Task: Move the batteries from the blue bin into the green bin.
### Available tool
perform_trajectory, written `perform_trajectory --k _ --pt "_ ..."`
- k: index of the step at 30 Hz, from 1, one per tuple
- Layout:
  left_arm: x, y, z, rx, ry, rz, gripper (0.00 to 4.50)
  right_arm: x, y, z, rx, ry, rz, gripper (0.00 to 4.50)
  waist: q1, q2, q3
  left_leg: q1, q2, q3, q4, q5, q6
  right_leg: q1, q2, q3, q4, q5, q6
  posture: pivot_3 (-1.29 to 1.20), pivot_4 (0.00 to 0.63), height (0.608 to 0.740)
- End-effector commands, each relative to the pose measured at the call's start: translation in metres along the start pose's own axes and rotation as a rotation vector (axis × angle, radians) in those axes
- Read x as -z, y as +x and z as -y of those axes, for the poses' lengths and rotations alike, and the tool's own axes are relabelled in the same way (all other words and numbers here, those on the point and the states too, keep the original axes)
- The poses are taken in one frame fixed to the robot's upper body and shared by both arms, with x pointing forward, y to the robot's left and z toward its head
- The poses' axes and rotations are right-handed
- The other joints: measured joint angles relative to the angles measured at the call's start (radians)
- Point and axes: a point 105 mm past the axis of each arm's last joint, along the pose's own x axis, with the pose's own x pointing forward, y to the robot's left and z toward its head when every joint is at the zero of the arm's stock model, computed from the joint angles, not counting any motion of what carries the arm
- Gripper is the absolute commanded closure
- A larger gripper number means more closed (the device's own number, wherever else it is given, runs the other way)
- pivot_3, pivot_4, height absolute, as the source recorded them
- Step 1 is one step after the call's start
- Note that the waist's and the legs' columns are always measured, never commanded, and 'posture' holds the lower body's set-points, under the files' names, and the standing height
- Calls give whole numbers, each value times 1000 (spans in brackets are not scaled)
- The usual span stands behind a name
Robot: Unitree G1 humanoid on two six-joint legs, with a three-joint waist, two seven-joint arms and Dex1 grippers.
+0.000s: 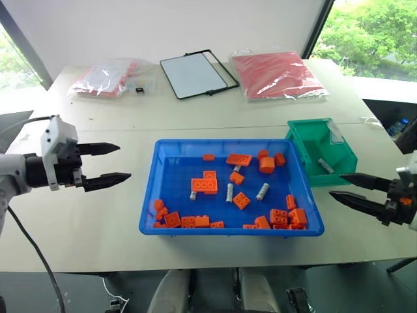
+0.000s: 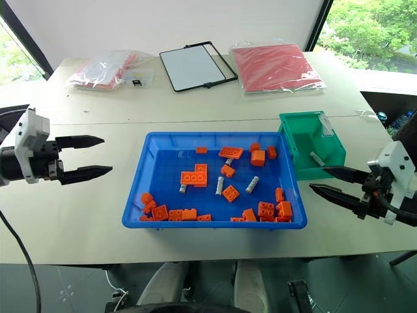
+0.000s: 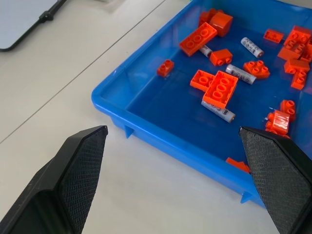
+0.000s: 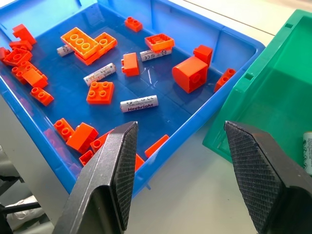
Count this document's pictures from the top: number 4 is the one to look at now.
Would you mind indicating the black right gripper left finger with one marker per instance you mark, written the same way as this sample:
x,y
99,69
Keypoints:
x,y
97,185

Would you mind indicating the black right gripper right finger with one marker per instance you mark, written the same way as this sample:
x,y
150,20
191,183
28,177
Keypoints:
x,y
273,175

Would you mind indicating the small upturned red-orange brick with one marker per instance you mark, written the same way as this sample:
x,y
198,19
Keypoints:
x,y
85,158

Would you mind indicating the white green-print AA battery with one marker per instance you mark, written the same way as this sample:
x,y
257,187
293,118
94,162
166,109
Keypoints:
x,y
308,153

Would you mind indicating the red-orange smooth-sided brick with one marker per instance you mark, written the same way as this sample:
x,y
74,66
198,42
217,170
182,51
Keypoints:
x,y
131,64
81,137

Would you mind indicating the small red-orange two-stud brick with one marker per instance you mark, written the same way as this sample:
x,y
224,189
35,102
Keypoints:
x,y
133,24
63,129
224,80
42,95

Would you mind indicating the red-orange sloped brick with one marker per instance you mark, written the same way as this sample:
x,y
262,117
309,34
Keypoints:
x,y
156,146
34,78

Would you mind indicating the green plastic bin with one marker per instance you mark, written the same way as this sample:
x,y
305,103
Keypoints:
x,y
280,97

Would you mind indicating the white Heybright AA battery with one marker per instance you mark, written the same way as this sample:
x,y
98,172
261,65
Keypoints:
x,y
139,103

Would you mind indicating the red-orange four-stud brick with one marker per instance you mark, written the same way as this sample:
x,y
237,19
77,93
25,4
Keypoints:
x,y
100,92

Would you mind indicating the blue plastic bin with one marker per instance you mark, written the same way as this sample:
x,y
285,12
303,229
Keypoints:
x,y
73,80

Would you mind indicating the flat red-orange brick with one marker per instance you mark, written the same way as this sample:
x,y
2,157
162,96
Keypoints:
x,y
89,59

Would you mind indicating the large rounded red-orange block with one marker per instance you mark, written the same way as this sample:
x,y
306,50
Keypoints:
x,y
189,75

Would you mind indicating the red-orange studded brick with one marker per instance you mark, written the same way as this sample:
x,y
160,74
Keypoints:
x,y
20,70

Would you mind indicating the red-orange cube block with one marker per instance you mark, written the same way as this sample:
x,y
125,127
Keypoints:
x,y
203,54

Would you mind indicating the light orange square brick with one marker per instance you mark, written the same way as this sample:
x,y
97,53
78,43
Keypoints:
x,y
106,42

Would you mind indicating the large light orange brick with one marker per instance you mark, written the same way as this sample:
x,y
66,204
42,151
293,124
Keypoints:
x,y
79,42

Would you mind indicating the upturned red-orange hollow brick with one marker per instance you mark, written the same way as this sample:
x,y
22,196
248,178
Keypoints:
x,y
17,57

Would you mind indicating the upturned orange hollow brick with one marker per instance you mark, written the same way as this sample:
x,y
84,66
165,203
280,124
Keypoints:
x,y
159,42

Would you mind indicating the red-orange notched block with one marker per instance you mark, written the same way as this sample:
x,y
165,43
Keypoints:
x,y
24,33

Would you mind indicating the black stand frame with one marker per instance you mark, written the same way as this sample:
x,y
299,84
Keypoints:
x,y
14,208

